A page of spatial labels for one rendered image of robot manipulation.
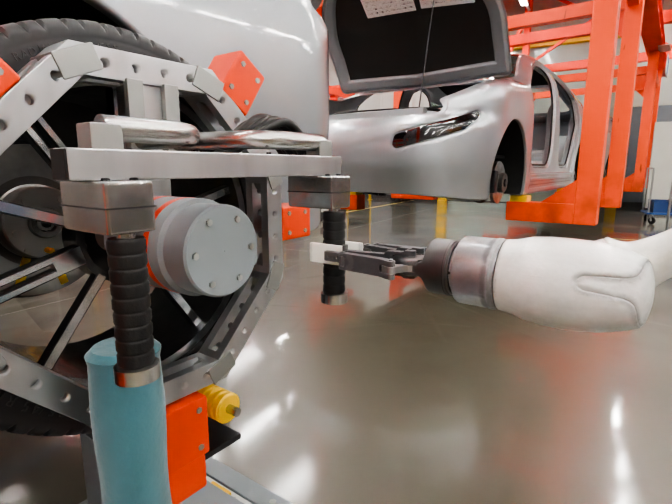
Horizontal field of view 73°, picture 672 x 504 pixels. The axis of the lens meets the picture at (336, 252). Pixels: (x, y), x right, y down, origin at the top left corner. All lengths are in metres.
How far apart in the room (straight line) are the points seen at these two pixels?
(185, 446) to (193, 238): 0.40
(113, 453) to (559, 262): 0.57
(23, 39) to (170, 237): 0.33
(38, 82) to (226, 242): 0.29
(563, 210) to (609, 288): 3.54
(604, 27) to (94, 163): 3.92
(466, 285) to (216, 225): 0.33
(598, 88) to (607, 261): 3.56
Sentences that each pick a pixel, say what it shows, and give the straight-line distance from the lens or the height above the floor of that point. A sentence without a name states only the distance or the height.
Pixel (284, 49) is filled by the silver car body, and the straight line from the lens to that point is 1.49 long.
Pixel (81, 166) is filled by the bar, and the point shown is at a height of 0.96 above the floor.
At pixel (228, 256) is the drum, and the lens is 0.64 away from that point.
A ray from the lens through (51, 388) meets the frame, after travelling 0.73.
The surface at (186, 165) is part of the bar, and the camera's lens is 0.54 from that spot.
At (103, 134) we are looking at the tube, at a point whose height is 0.99.
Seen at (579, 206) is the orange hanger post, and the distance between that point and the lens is 4.06.
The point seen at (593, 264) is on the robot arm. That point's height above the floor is 0.86.
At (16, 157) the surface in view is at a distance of 1.15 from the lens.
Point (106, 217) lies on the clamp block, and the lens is 0.46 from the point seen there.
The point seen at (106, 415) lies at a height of 0.67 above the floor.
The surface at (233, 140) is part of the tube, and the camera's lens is 0.66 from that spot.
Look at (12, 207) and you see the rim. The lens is 0.78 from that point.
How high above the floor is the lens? 0.96
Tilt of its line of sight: 10 degrees down
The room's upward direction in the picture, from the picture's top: straight up
